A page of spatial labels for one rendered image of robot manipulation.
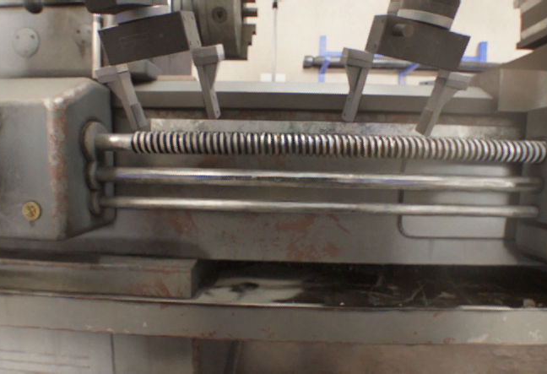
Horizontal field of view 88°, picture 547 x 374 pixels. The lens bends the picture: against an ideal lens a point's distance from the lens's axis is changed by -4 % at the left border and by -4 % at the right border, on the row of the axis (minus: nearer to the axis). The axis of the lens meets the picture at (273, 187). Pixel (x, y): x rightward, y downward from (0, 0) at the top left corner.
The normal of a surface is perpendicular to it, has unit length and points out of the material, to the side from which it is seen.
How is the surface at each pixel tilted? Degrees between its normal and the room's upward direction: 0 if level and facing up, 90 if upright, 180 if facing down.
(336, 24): 90
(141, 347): 90
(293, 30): 90
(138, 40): 114
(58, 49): 90
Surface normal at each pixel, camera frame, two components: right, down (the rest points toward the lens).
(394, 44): 0.08, 0.49
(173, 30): -0.13, 0.48
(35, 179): -0.03, 0.10
